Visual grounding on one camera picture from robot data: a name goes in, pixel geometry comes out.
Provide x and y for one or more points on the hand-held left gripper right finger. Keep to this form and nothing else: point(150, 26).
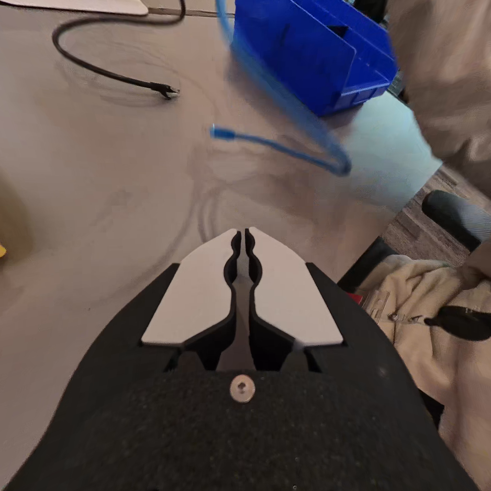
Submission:
point(295, 299)

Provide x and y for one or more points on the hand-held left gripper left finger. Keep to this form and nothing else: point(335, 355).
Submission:
point(191, 299)

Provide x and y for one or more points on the blue plastic bin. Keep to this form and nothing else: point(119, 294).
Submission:
point(307, 50)

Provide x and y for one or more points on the person's right forearm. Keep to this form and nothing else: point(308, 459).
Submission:
point(441, 76)

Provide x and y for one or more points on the beige hooded jacket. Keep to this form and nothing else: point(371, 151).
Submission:
point(422, 368)

